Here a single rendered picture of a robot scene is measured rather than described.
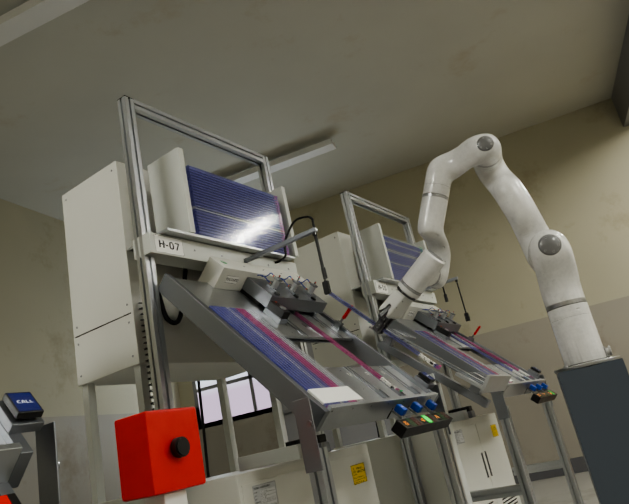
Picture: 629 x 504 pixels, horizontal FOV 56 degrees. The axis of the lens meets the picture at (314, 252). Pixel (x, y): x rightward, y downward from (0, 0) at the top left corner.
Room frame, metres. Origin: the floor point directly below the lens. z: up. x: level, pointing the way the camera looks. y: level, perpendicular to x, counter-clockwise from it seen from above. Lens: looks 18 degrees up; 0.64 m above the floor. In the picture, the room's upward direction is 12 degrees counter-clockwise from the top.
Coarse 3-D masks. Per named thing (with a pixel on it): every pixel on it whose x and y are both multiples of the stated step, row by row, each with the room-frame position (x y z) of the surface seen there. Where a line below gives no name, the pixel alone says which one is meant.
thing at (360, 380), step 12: (336, 372) 1.81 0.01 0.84; (348, 372) 1.87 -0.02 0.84; (360, 372) 1.93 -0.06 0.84; (384, 372) 2.06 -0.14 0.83; (396, 372) 2.13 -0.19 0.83; (348, 384) 1.78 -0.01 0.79; (360, 384) 1.83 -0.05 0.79; (372, 384) 1.89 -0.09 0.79; (384, 384) 1.95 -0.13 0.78; (396, 384) 2.01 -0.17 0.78; (408, 384) 2.08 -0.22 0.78; (360, 396) 1.75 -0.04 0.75; (372, 396) 1.80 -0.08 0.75; (384, 396) 1.83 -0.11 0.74; (396, 396) 1.91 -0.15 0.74
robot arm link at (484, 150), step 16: (464, 144) 1.82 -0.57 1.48; (480, 144) 1.77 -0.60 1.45; (496, 144) 1.77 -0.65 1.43; (432, 160) 1.90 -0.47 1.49; (448, 160) 1.86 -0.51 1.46; (464, 160) 1.82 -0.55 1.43; (480, 160) 1.79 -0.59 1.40; (496, 160) 1.82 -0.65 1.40; (432, 176) 1.89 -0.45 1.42; (448, 176) 1.89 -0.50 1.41; (432, 192) 1.89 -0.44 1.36; (448, 192) 1.91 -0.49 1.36
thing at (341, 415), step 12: (408, 396) 1.89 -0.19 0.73; (420, 396) 1.96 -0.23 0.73; (432, 396) 2.05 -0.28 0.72; (336, 408) 1.54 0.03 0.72; (348, 408) 1.59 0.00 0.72; (360, 408) 1.65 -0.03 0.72; (372, 408) 1.71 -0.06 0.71; (384, 408) 1.78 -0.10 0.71; (336, 420) 1.58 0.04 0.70; (348, 420) 1.64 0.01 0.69; (360, 420) 1.70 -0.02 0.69; (372, 420) 1.77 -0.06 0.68
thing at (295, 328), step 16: (192, 288) 1.80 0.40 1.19; (208, 288) 1.87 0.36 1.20; (208, 304) 1.75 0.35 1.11; (224, 304) 1.82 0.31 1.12; (240, 304) 1.90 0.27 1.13; (272, 320) 1.93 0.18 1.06; (288, 320) 2.01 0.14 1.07; (320, 320) 2.20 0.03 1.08; (288, 336) 1.88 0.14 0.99; (304, 336) 1.96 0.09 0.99; (320, 336) 2.04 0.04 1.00; (336, 336) 2.14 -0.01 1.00
